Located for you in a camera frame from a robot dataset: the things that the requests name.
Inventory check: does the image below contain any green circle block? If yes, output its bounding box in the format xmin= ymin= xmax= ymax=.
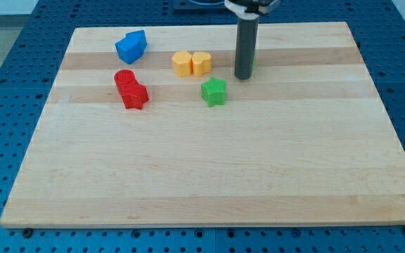
xmin=252 ymin=53 xmax=257 ymax=71

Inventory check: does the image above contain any yellow hexagon block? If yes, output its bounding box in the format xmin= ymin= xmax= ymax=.
xmin=172 ymin=51 xmax=193 ymax=77

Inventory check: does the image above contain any red circle block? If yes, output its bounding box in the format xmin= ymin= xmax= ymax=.
xmin=114 ymin=69 xmax=138 ymax=94

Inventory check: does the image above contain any green star block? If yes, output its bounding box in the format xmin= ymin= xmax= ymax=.
xmin=200 ymin=77 xmax=226 ymax=107

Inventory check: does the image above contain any wooden board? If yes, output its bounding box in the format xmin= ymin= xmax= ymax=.
xmin=0 ymin=22 xmax=405 ymax=228

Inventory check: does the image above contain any yellow heart block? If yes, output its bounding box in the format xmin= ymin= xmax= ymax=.
xmin=192 ymin=51 xmax=212 ymax=77

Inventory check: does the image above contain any red star block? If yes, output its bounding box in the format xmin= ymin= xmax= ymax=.
xmin=121 ymin=84 xmax=149 ymax=110

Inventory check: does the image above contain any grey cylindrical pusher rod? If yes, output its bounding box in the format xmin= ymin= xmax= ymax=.
xmin=234 ymin=18 xmax=259 ymax=80

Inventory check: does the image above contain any blue pentagon block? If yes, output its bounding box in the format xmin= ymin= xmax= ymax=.
xmin=125 ymin=30 xmax=148 ymax=54

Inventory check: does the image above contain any blue cube block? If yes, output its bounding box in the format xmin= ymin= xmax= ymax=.
xmin=115 ymin=37 xmax=141 ymax=64

